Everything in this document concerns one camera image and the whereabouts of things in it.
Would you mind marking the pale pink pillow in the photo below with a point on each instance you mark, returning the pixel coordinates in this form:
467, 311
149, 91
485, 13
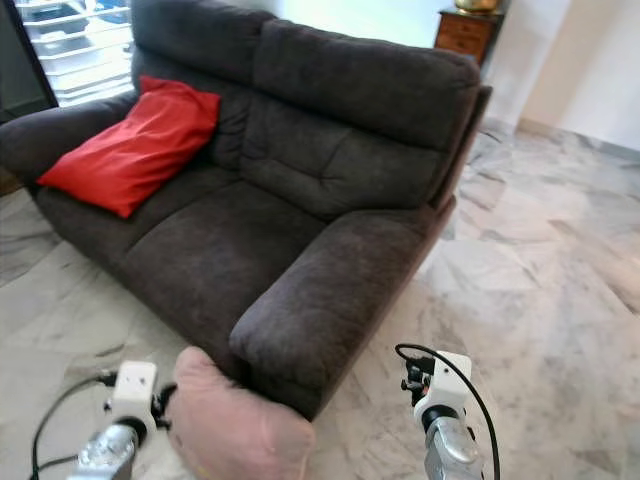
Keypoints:
240, 435

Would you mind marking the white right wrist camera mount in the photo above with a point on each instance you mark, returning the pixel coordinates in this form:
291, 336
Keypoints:
448, 385

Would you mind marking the red pillow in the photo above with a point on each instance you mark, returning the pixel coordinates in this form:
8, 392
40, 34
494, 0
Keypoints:
135, 150

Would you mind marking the brown wooden side cabinet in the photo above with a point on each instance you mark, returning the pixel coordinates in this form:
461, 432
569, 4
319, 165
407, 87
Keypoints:
468, 35

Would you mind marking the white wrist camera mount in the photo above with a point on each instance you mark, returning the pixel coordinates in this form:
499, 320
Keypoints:
132, 388
448, 385

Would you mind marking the brass bowl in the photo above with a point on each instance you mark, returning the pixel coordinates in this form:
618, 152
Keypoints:
477, 5

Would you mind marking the white louvre window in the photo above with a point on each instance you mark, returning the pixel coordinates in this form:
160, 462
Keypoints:
75, 50

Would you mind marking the dark grey fabric sofa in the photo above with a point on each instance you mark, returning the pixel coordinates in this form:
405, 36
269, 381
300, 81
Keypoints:
310, 170

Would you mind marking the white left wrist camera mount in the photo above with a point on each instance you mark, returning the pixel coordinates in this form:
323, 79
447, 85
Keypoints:
132, 388

